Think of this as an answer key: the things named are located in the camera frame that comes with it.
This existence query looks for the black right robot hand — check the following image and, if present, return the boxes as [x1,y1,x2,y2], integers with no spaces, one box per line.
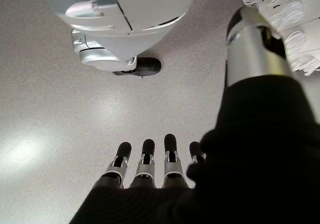
[68,7,320,224]

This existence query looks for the white fringed knit cloth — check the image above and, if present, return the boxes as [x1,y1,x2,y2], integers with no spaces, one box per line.
[242,0,320,77]

